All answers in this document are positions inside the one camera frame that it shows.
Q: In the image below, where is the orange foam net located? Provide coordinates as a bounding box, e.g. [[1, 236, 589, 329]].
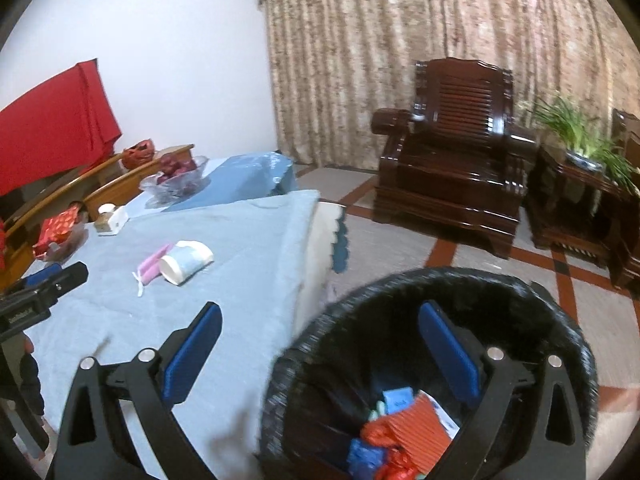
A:
[[384, 392, 454, 476]]

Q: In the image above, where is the white tissue box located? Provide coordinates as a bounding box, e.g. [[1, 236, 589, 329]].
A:
[[95, 203, 130, 236]]

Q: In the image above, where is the red plastic bag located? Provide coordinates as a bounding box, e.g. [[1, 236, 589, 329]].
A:
[[360, 417, 422, 480]]

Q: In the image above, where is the blue plastic sheet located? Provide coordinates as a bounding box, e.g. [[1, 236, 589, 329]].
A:
[[162, 151, 296, 212]]

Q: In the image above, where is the white squeeze tube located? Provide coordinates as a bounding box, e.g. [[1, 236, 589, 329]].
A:
[[420, 390, 462, 437]]

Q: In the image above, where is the grey-blue towel blanket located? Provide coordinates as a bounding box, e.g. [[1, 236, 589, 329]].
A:
[[22, 190, 322, 480]]

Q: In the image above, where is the white and blue paper cup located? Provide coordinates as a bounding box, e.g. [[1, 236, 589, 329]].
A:
[[158, 240, 215, 287]]

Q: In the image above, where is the beige patterned curtain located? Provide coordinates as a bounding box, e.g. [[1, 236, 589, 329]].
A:
[[254, 0, 640, 172]]

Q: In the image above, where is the glass fruit bowl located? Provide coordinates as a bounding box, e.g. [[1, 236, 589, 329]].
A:
[[139, 155, 210, 207]]

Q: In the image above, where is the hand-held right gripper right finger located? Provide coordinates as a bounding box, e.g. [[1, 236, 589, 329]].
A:
[[417, 301, 588, 480]]

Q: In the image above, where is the red patterned packet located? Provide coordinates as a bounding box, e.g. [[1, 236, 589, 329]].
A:
[[32, 205, 89, 262]]

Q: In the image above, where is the blue mesh cap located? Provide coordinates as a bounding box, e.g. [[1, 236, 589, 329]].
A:
[[347, 437, 389, 479]]

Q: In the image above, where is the dark wooden side table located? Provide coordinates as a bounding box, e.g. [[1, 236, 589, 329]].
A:
[[529, 144, 640, 267]]

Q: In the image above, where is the green potted plant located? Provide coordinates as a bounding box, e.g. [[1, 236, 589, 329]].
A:
[[529, 91, 640, 188]]

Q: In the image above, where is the dark wooden armchair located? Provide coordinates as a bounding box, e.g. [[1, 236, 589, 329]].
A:
[[371, 57, 542, 261], [609, 107, 640, 302]]

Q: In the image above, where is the crumpled orange-red bag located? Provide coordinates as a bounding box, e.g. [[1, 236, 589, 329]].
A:
[[121, 139, 156, 171]]

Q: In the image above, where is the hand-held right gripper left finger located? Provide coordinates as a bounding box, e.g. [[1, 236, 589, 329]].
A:
[[47, 302, 224, 480]]

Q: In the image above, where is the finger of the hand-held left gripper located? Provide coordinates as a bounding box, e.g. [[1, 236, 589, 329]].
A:
[[30, 261, 90, 312], [0, 262, 64, 295]]

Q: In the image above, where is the white scalloped table cover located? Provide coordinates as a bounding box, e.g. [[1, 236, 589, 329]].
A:
[[299, 199, 350, 306]]

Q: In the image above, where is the bin with black bag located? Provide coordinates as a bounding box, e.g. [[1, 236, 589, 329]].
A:
[[257, 267, 599, 480]]

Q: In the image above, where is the red cloth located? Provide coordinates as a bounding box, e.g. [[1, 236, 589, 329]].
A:
[[0, 59, 124, 197]]

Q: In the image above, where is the wooden bench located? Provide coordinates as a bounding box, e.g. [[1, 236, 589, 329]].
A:
[[0, 144, 196, 292]]

